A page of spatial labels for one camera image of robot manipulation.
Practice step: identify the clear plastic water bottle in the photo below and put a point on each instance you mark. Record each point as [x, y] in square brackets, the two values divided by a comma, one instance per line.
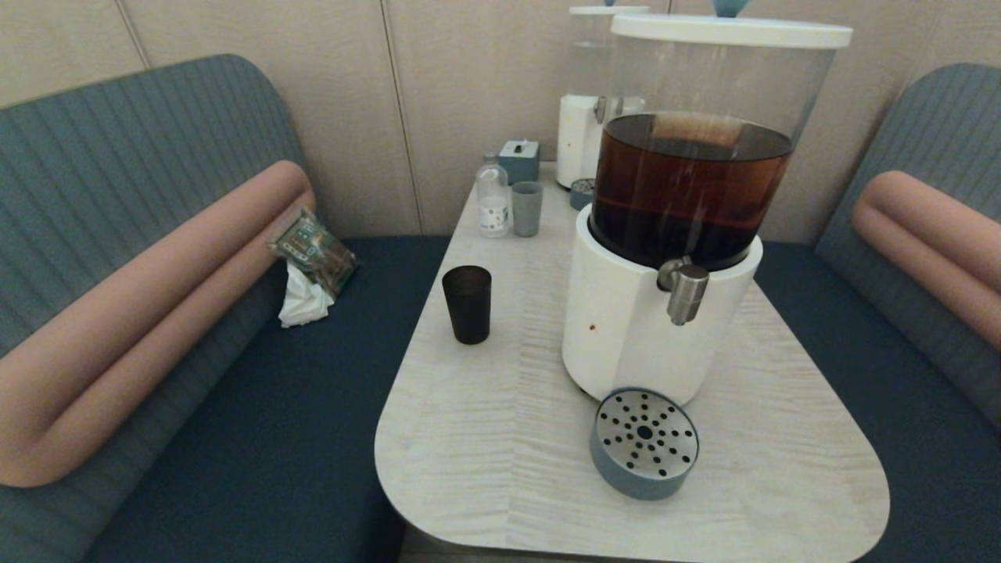
[493, 199]

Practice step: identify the silver metal dispenser tap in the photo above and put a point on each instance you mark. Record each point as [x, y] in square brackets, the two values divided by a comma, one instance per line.
[687, 293]

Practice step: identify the green snack packet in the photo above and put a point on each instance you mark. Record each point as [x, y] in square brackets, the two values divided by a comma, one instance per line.
[313, 250]

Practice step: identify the white dispenser lid blue knob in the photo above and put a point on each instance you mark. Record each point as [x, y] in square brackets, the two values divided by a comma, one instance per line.
[727, 31]
[594, 10]

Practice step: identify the grey blue cup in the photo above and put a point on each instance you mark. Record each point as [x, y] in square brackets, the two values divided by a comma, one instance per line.
[526, 211]

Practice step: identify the large tea drink dispenser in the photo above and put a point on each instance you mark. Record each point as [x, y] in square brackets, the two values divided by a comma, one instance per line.
[626, 344]

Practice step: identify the black plastic cup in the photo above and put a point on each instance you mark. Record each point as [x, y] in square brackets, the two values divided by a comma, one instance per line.
[468, 309]

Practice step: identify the empty clear drink dispenser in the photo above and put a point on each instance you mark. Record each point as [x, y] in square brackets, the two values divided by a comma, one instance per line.
[577, 133]

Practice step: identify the crumpled white tissue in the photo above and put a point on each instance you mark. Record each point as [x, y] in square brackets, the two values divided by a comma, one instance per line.
[303, 305]

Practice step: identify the blue grey ribbed sofa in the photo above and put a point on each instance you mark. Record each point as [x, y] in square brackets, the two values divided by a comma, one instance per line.
[938, 141]
[117, 156]

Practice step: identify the blue tissue box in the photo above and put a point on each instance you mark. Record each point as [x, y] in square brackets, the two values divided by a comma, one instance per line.
[519, 163]

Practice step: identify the round blue perforated drip tray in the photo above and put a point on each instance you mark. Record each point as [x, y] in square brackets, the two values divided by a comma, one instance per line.
[641, 438]
[581, 195]

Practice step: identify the pink bolster cushion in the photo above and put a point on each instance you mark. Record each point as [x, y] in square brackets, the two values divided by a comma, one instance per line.
[156, 297]
[923, 227]

